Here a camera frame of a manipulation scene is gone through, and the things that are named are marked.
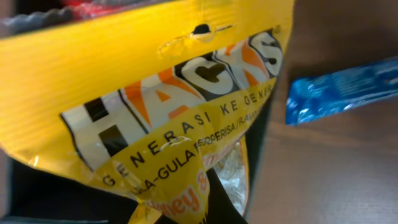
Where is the yellow Hacks candy bag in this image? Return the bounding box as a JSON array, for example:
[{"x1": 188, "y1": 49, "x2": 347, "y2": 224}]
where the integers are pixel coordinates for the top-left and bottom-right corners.
[{"x1": 0, "y1": 0, "x2": 295, "y2": 224}]

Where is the blue Oreo wrapper pack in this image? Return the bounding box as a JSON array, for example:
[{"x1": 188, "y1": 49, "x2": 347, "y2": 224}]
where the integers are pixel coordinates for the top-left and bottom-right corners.
[{"x1": 285, "y1": 57, "x2": 397, "y2": 125}]

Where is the red Hacks candy bag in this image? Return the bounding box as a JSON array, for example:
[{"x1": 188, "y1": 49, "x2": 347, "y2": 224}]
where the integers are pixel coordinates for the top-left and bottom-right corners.
[{"x1": 60, "y1": 0, "x2": 170, "y2": 20}]

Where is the dark green open box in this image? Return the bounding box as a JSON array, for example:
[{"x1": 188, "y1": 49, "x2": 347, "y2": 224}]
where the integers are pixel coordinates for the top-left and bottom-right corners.
[{"x1": 0, "y1": 0, "x2": 274, "y2": 224}]

